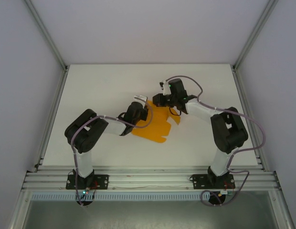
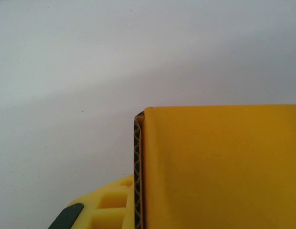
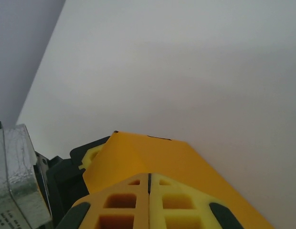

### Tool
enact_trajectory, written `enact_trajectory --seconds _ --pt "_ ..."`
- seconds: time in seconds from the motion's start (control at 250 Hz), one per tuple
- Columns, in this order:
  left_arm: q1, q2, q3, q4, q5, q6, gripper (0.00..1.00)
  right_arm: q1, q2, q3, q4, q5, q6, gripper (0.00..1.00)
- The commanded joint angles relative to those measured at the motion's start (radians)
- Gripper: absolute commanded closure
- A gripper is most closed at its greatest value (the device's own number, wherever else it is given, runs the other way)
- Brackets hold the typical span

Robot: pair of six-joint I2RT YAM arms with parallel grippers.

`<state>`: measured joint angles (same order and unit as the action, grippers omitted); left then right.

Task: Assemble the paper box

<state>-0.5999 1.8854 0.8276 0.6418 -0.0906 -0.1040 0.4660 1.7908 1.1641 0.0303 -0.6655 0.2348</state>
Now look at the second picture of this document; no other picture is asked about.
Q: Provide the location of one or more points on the orange paper box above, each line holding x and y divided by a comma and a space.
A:
222, 167

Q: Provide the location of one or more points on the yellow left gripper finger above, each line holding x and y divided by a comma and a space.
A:
107, 205

